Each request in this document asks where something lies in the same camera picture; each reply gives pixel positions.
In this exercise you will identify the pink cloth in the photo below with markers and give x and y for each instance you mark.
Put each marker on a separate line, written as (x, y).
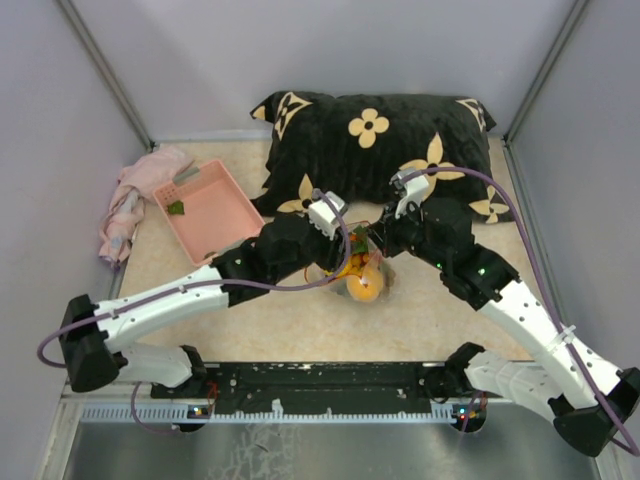
(135, 187)

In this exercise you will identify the red cherry sprig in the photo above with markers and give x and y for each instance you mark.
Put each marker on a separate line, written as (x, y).
(360, 240)

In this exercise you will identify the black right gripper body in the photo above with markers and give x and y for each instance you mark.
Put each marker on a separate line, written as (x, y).
(407, 233)

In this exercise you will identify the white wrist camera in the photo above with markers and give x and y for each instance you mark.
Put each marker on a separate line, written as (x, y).
(325, 211)
(411, 185)

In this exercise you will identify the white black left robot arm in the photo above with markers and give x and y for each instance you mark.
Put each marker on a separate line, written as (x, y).
(100, 341)

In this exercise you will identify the black pillow cream flowers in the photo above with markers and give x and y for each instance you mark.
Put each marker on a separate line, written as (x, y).
(352, 145)

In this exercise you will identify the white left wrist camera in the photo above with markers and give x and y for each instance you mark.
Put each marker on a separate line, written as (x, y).
(325, 211)

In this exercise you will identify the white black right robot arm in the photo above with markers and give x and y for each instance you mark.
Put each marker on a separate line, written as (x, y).
(584, 396)

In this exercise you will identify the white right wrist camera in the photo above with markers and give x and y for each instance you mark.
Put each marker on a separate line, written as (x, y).
(411, 185)

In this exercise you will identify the green loose leaf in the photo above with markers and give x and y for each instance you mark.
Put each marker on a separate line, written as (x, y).
(176, 208)

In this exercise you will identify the orange peach fruit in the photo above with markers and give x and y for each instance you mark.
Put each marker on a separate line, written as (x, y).
(367, 287)

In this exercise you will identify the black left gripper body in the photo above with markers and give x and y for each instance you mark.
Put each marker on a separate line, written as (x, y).
(318, 249)

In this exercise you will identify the yellow lemon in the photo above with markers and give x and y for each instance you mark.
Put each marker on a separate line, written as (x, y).
(355, 265)

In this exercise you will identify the pink plastic basket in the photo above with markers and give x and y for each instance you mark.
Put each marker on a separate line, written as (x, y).
(218, 214)

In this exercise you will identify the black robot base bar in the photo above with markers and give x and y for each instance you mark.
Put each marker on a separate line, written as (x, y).
(317, 388)

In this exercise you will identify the clear zip bag orange zipper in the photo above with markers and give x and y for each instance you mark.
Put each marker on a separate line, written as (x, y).
(338, 286)

